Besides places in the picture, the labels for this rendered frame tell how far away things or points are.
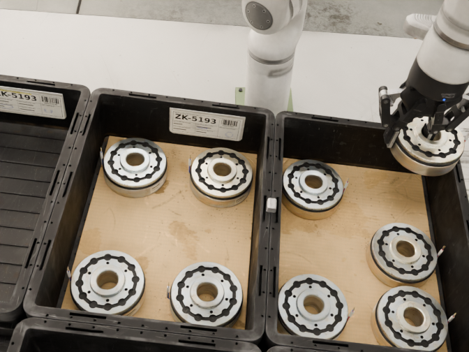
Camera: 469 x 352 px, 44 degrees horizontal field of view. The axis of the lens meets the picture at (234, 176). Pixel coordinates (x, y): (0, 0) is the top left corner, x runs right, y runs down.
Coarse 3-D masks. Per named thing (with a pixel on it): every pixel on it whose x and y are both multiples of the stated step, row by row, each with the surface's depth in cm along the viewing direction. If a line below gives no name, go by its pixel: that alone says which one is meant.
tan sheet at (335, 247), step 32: (288, 160) 103; (352, 192) 100; (384, 192) 100; (416, 192) 101; (288, 224) 94; (320, 224) 95; (352, 224) 96; (384, 224) 96; (416, 224) 97; (288, 256) 91; (320, 256) 91; (352, 256) 92; (352, 288) 89; (384, 288) 89; (352, 320) 85
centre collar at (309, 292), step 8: (304, 296) 83; (312, 296) 84; (320, 296) 83; (296, 304) 82; (328, 304) 82; (304, 312) 81; (320, 312) 82; (328, 312) 82; (312, 320) 81; (320, 320) 81
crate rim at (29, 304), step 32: (96, 96) 94; (128, 96) 94; (160, 96) 95; (64, 192) 82; (32, 288) 73; (256, 288) 76; (64, 320) 71; (96, 320) 71; (128, 320) 72; (160, 320) 72; (256, 320) 73
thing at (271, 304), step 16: (288, 112) 96; (368, 128) 96; (384, 128) 96; (272, 176) 88; (272, 192) 86; (464, 192) 89; (464, 208) 87; (272, 224) 82; (464, 224) 86; (272, 240) 81; (272, 256) 79; (272, 272) 78; (272, 288) 76; (272, 304) 75; (272, 320) 73; (272, 336) 72; (288, 336) 72
